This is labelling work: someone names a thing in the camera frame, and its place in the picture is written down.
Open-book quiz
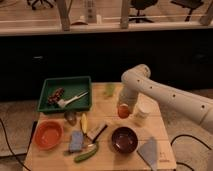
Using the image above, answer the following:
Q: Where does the office chair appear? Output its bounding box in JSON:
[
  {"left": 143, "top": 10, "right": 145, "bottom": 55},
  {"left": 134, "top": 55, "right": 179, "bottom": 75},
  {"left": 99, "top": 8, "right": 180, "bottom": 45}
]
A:
[{"left": 129, "top": 0, "right": 158, "bottom": 23}]

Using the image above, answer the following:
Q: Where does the black cable left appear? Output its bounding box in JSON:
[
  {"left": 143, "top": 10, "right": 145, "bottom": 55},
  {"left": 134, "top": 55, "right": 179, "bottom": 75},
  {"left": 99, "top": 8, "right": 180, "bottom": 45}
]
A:
[{"left": 0, "top": 118, "right": 32, "bottom": 171}]

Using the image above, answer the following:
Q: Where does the metal spoon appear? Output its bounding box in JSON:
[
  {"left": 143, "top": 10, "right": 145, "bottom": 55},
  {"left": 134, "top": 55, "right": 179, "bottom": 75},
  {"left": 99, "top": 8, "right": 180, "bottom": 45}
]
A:
[{"left": 63, "top": 143, "right": 95, "bottom": 156}]

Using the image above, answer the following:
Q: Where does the green tray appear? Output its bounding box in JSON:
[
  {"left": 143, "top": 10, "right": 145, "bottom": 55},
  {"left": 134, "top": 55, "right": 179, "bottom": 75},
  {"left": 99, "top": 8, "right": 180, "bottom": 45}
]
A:
[{"left": 37, "top": 76, "right": 92, "bottom": 114}]

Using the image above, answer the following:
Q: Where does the white cup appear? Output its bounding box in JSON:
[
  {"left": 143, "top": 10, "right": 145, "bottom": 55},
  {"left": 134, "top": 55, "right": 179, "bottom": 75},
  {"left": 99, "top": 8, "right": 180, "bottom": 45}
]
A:
[{"left": 134, "top": 102, "right": 152, "bottom": 126}]

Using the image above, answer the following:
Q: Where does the black cable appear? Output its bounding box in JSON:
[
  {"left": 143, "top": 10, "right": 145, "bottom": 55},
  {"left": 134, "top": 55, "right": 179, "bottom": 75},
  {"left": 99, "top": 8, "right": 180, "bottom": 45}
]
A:
[
  {"left": 170, "top": 133, "right": 213, "bottom": 171},
  {"left": 0, "top": 118, "right": 32, "bottom": 171}
]

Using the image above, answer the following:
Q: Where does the red apple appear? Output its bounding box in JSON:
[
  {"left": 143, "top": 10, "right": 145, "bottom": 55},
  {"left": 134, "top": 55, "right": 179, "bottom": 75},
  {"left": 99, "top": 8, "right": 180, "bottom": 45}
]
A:
[{"left": 117, "top": 104, "right": 130, "bottom": 119}]

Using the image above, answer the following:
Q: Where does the dark grapes bunch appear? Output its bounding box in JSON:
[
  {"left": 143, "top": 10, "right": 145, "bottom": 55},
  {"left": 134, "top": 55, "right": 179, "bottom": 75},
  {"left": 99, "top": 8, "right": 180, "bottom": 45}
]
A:
[{"left": 47, "top": 88, "right": 64, "bottom": 105}]

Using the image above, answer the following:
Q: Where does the yellow banana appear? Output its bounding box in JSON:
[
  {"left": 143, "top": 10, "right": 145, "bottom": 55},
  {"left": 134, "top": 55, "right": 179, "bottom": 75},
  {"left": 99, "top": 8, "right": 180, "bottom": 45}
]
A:
[{"left": 81, "top": 113, "right": 88, "bottom": 134}]

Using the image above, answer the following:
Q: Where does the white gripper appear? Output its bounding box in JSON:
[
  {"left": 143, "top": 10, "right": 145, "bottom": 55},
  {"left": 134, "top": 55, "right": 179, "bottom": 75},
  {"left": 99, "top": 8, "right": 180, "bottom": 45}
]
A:
[{"left": 118, "top": 86, "right": 138, "bottom": 112}]

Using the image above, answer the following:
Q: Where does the green cucumber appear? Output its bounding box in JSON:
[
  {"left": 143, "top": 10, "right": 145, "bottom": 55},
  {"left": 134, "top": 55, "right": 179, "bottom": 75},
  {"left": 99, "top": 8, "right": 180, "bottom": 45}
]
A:
[{"left": 74, "top": 142, "right": 99, "bottom": 163}]

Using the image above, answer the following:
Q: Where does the grey cloth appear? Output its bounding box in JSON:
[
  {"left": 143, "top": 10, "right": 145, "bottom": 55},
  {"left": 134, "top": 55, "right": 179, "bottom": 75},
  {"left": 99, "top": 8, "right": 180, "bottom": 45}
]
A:
[{"left": 137, "top": 137, "right": 158, "bottom": 171}]

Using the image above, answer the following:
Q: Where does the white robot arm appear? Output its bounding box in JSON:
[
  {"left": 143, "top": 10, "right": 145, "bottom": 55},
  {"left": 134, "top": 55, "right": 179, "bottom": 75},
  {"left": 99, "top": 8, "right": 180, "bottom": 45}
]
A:
[{"left": 118, "top": 64, "right": 213, "bottom": 134}]

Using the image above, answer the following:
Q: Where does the orange bowl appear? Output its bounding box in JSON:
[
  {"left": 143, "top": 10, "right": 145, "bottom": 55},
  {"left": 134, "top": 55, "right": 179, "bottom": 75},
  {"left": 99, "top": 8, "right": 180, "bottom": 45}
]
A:
[{"left": 34, "top": 120, "right": 63, "bottom": 150}]

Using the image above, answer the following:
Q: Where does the purple bowl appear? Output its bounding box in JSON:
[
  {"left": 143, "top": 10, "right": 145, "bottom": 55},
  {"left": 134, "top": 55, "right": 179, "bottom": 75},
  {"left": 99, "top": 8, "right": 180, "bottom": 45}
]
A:
[{"left": 111, "top": 127, "right": 138, "bottom": 154}]

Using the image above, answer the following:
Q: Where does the black cable right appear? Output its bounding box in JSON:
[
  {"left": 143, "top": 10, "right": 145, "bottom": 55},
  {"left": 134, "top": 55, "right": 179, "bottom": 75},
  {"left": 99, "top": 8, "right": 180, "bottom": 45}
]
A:
[{"left": 170, "top": 133, "right": 213, "bottom": 171}]

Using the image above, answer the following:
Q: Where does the blue sponge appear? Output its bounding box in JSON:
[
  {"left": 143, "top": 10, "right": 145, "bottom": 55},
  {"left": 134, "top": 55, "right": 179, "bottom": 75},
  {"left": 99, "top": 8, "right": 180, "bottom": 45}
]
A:
[{"left": 69, "top": 130, "right": 83, "bottom": 145}]

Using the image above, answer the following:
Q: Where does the grey round object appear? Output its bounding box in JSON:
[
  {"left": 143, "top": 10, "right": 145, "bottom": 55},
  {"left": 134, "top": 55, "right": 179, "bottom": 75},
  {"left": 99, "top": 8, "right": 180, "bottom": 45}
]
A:
[{"left": 64, "top": 111, "right": 77, "bottom": 126}]

